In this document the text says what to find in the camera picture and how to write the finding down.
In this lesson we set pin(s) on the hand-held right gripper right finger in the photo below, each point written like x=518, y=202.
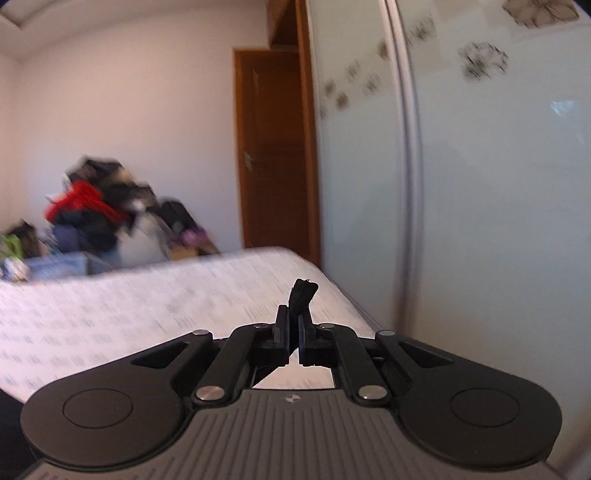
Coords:
x=304, y=339

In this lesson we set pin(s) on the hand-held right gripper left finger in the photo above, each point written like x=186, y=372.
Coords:
x=282, y=333

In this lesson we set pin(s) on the black pants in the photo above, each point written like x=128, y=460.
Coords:
x=302, y=295

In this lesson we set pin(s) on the purple cloth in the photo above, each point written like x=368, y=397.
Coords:
x=194, y=237

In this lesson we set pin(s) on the white script printed blanket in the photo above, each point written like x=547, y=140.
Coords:
x=138, y=314

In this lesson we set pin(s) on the clear plastic bag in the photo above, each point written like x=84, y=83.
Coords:
x=141, y=240

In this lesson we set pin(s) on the brown wooden door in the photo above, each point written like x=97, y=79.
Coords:
x=272, y=161

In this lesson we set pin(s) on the blue bedding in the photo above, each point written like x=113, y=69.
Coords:
x=64, y=266

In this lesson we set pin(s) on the pile of clothes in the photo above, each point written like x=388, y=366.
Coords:
x=87, y=203

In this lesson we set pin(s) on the dark bag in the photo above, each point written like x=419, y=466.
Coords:
x=27, y=235

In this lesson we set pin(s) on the wooden wardrobe frame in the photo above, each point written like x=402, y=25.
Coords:
x=304, y=55

